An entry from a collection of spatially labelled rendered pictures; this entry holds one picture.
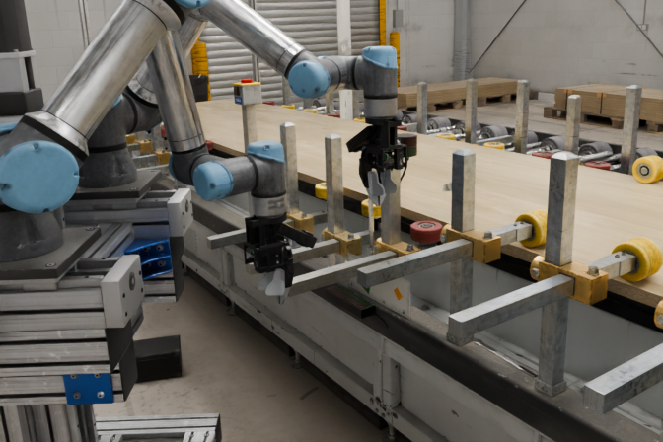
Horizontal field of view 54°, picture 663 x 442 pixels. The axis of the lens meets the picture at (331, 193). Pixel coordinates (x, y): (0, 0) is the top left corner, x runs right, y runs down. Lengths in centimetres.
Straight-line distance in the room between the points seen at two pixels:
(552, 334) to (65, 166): 92
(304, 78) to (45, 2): 800
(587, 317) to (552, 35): 934
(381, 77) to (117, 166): 70
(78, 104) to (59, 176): 12
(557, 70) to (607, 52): 90
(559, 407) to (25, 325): 100
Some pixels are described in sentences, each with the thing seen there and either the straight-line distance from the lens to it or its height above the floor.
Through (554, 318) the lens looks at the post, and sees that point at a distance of 132.
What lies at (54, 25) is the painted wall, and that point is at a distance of 923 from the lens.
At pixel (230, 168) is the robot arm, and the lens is 128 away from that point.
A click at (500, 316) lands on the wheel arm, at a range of 112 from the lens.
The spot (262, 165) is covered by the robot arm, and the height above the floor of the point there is 114.
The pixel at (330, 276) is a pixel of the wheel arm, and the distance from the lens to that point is 150.
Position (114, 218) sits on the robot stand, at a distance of 171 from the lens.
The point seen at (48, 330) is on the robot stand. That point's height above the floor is 91.
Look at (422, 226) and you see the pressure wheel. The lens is 167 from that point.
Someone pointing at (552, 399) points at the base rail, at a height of 70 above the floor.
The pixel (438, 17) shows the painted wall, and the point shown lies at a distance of 1184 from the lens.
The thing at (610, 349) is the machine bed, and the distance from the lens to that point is 155.
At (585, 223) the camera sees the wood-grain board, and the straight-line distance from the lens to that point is 176.
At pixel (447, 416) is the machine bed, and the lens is 210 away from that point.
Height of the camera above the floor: 143
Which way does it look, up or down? 15 degrees down
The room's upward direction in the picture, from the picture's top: 2 degrees counter-clockwise
